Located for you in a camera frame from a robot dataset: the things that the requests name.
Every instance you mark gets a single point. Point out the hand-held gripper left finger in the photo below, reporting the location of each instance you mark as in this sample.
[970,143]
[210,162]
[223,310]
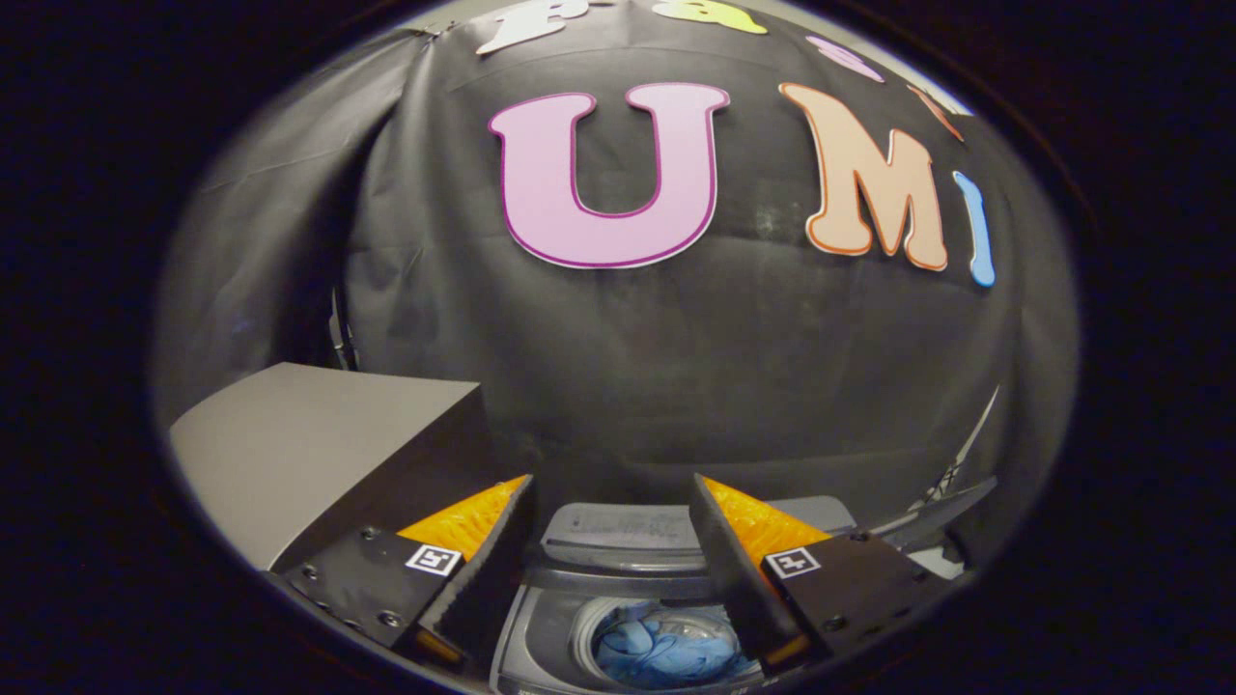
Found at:
[492,579]

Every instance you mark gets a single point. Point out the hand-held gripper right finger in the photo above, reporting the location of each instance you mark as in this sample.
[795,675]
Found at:
[724,560]

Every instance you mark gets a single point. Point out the grey washing machine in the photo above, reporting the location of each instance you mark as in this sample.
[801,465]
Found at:
[550,637]

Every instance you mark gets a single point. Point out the light blue button shirt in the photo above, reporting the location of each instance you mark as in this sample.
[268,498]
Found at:
[666,656]

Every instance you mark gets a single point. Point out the black backdrop cloth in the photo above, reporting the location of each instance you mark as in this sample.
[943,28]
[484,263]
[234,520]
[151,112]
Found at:
[628,367]

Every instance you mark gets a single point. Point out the dark cabinet with cream door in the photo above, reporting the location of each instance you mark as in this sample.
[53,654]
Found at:
[309,444]

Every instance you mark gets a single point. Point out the black light stand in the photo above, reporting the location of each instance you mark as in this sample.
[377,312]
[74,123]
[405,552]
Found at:
[970,439]

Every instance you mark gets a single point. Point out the black backdrop stand pole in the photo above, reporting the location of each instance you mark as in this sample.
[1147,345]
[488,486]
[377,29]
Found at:
[340,333]

